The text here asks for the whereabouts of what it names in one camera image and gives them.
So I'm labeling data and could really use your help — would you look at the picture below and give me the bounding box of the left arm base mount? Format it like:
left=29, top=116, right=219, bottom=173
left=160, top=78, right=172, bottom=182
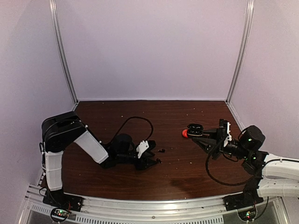
left=39, top=184, right=83, bottom=224

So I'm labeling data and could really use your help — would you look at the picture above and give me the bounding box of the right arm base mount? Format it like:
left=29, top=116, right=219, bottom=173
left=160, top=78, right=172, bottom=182
left=223, top=177, right=269, bottom=224

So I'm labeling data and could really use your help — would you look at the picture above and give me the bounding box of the black earbud charging case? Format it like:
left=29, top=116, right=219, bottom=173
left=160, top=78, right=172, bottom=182
left=186, top=123, right=204, bottom=138

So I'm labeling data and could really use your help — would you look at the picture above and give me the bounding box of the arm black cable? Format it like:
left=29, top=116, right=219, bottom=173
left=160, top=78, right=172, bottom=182
left=102, top=116, right=154, bottom=147
left=205, top=140, right=253, bottom=186

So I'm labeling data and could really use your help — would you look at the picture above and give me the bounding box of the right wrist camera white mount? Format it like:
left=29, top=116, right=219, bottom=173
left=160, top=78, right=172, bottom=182
left=219, top=119, right=232, bottom=147

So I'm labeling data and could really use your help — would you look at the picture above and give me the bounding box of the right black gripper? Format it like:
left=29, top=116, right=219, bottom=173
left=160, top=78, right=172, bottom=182
left=192, top=128, right=250, bottom=161

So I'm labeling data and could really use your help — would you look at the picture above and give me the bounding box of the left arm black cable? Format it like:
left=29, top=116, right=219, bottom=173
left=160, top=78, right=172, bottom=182
left=102, top=116, right=154, bottom=147

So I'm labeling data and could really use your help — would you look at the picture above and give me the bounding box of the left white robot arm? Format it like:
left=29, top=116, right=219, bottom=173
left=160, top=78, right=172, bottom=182
left=40, top=111, right=158, bottom=207

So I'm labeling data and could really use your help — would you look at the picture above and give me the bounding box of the aluminium frame post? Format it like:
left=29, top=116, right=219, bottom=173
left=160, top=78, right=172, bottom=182
left=226, top=0, right=255, bottom=105
left=49, top=0, right=78, bottom=105

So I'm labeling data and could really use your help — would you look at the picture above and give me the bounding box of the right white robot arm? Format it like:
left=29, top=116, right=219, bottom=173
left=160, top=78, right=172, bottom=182
left=184, top=119, right=299, bottom=206

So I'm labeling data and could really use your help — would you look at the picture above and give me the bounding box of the red earbud charging case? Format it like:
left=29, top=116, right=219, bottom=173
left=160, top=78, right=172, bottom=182
left=182, top=129, right=189, bottom=138

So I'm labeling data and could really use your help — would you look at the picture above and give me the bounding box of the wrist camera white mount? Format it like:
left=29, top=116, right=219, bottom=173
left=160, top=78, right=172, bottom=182
left=219, top=119, right=232, bottom=147
left=136, top=140, right=156, bottom=159

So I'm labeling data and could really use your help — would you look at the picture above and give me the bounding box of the left aluminium frame post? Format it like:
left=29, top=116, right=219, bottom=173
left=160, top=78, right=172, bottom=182
left=49, top=0, right=78, bottom=105

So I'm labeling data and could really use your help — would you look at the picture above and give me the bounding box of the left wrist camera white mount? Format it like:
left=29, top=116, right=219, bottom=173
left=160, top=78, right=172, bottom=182
left=136, top=140, right=156, bottom=159

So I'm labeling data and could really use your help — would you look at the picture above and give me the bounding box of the right aluminium frame post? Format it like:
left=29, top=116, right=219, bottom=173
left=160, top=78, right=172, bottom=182
left=226, top=0, right=255, bottom=105

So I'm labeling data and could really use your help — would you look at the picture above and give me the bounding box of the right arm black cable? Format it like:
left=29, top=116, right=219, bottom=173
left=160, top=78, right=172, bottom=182
left=205, top=140, right=253, bottom=186

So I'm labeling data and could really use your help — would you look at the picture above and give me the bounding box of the aluminium front rail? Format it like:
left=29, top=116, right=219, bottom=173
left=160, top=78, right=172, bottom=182
left=17, top=185, right=290, bottom=224

